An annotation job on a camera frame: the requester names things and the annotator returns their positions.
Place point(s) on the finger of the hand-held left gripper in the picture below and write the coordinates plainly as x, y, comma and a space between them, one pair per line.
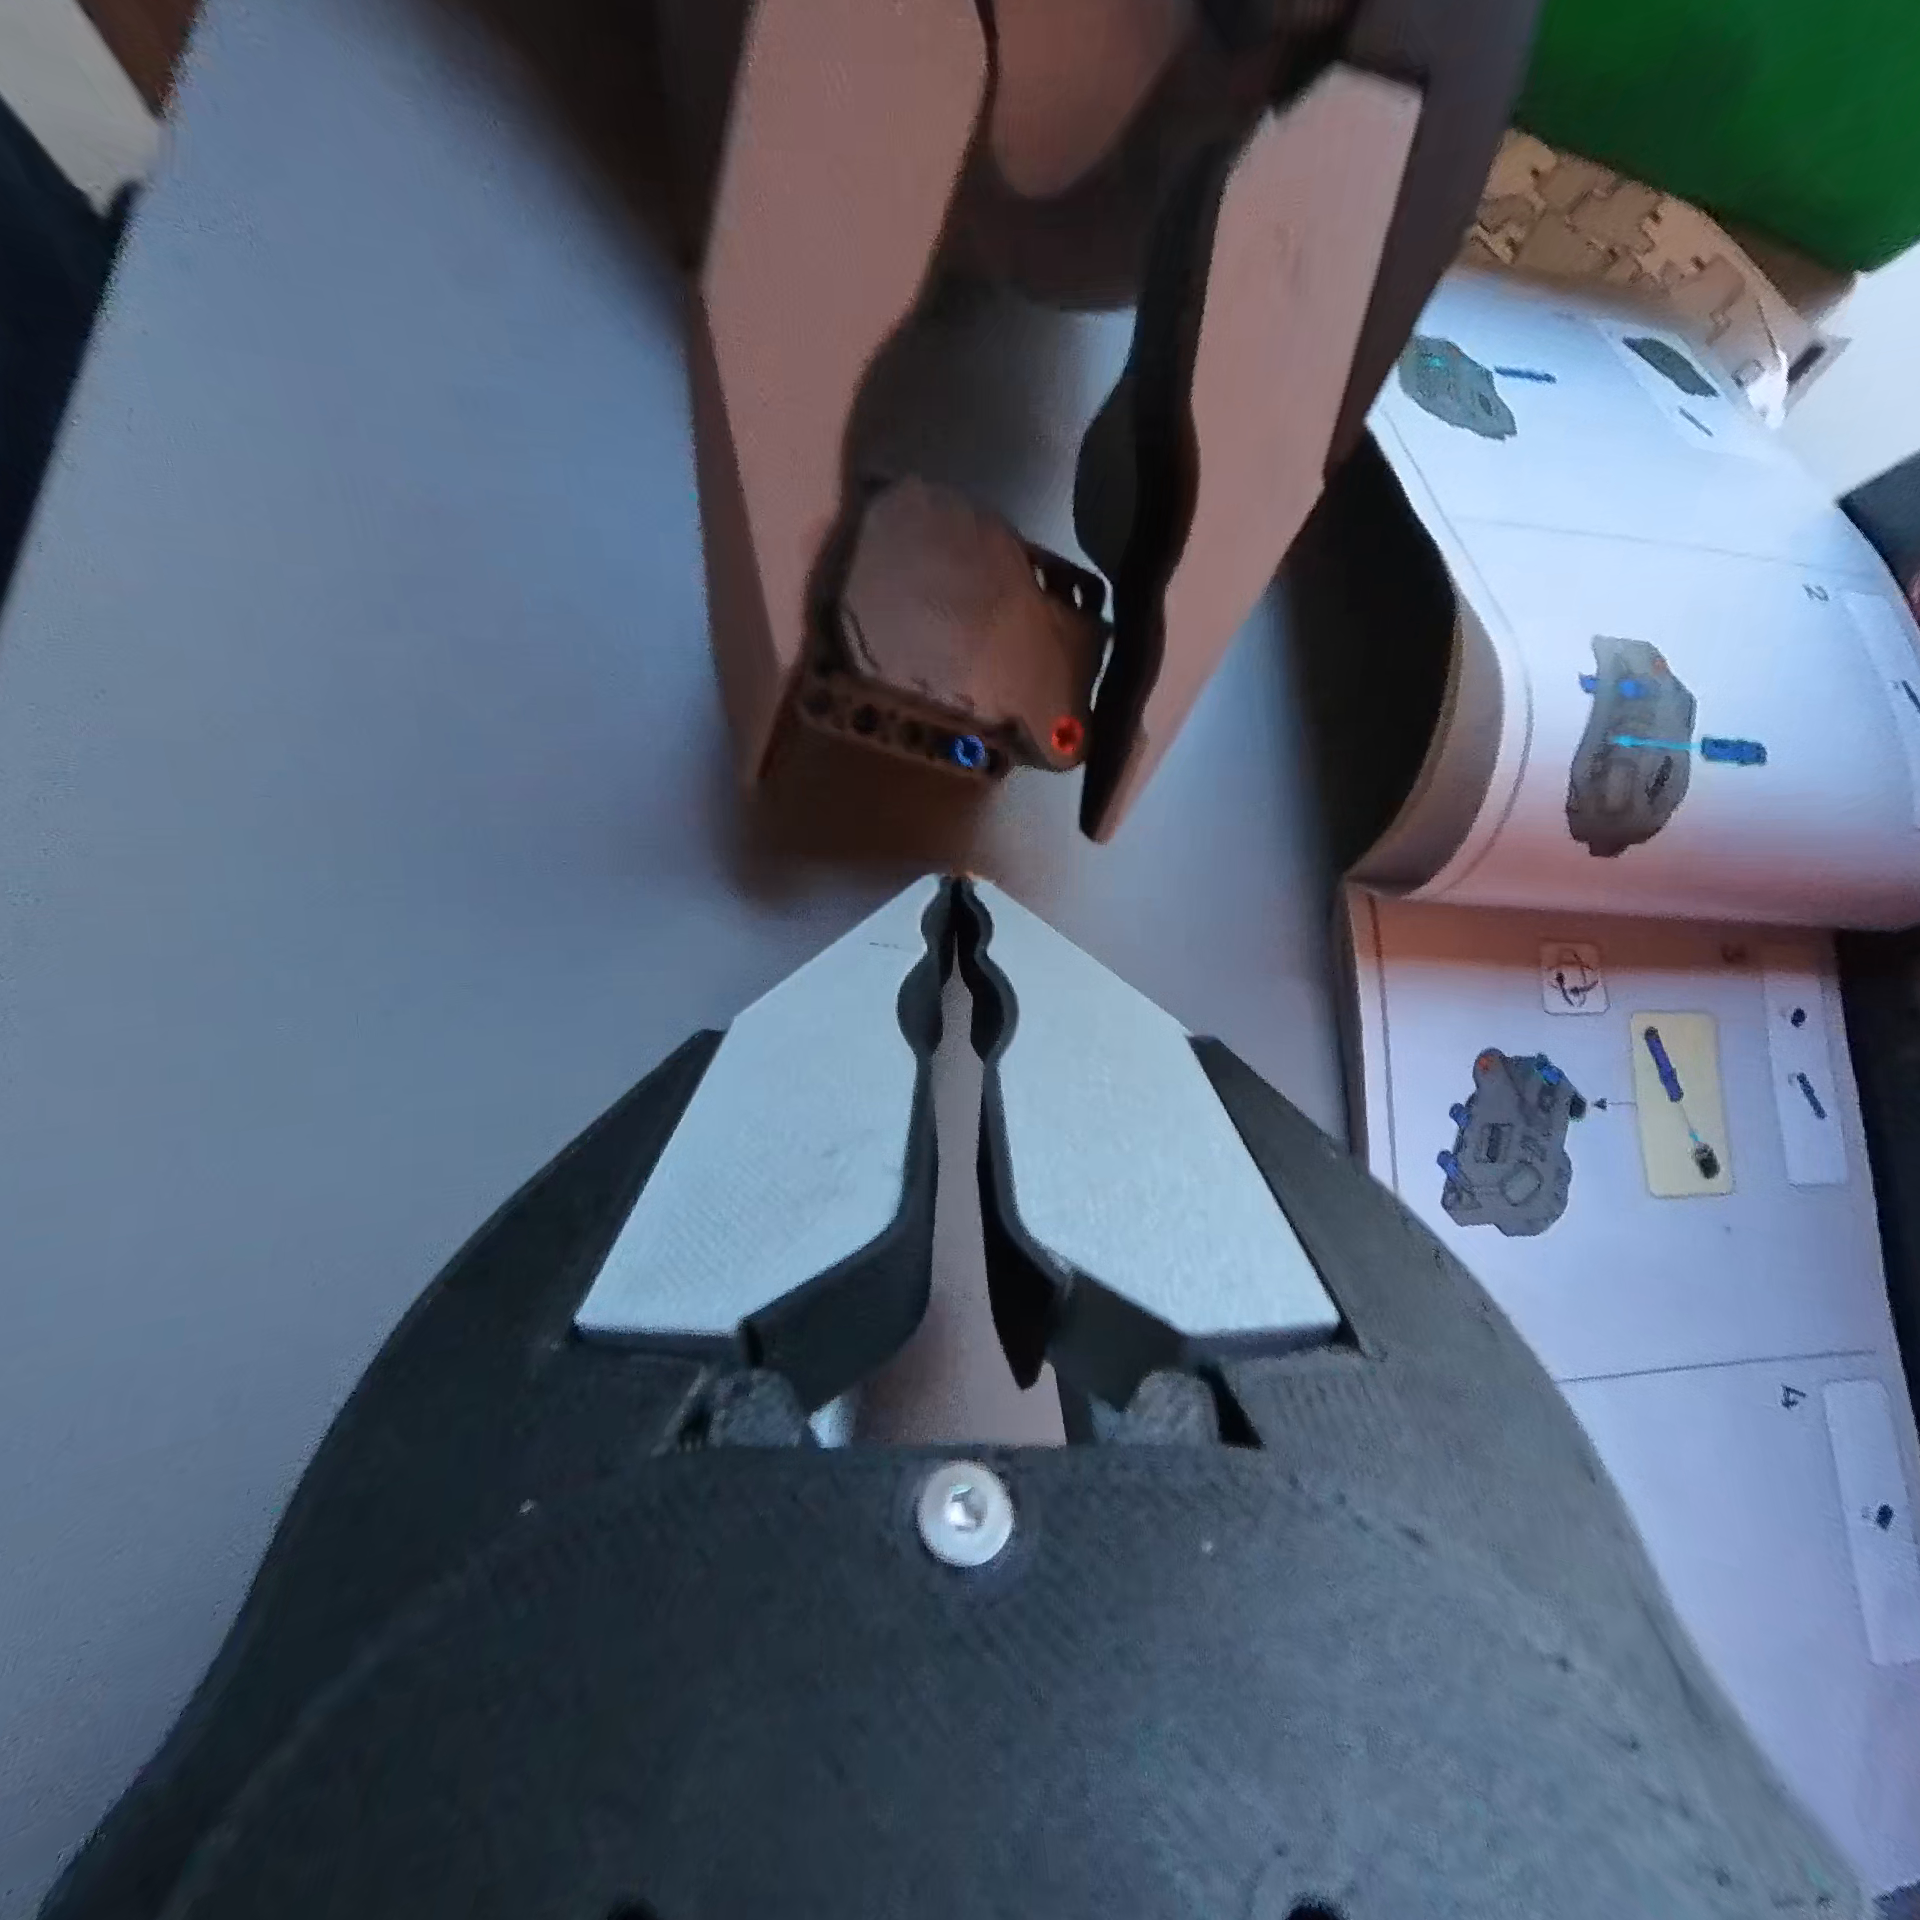
1278, 330
813, 273

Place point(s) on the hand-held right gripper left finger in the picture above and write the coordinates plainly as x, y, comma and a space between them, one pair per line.
782, 1173

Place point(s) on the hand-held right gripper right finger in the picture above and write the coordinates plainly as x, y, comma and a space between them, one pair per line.
1156, 1173

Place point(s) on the grey lego motor block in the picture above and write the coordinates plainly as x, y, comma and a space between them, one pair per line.
946, 600

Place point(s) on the dark lego set box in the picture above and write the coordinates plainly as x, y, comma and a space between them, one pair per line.
1892, 511

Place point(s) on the person's left hand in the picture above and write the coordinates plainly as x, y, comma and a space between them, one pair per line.
1066, 120

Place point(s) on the wooden puzzle sheet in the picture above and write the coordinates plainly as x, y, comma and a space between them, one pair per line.
1592, 228

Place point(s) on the green plastic bin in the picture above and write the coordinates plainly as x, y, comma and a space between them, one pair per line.
1727, 120

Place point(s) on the white instruction booklet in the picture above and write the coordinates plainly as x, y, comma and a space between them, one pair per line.
1727, 600

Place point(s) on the person's dark blue clothing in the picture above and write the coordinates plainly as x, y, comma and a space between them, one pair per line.
48, 330

